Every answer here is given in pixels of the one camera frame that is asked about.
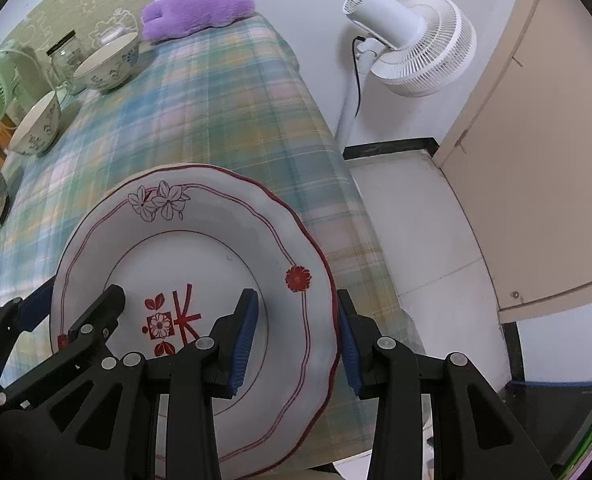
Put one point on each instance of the glass jar with dark lid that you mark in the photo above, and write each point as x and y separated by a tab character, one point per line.
66	57

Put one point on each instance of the purple plush cushion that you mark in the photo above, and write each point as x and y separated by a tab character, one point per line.
196	7

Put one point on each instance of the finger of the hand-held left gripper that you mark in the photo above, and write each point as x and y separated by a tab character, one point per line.
33	310
98	320

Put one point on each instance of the white plate with red pattern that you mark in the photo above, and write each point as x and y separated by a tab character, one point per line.
216	240

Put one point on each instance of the green cartoon patterned mat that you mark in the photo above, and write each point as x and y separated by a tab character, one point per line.
76	0

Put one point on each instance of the dark container with blue edge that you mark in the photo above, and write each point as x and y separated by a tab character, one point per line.
565	425

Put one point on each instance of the pastel plaid tablecloth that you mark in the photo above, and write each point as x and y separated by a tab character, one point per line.
201	110

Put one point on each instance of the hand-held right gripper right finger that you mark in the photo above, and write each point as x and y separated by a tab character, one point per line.
350	350

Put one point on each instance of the beige door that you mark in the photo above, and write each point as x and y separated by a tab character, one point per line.
550	160

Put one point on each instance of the clear cotton swab container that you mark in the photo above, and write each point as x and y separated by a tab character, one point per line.
110	34

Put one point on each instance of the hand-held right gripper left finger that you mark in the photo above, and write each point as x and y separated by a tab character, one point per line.
241	345

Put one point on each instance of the white standing fan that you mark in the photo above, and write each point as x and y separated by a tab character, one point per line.
425	45

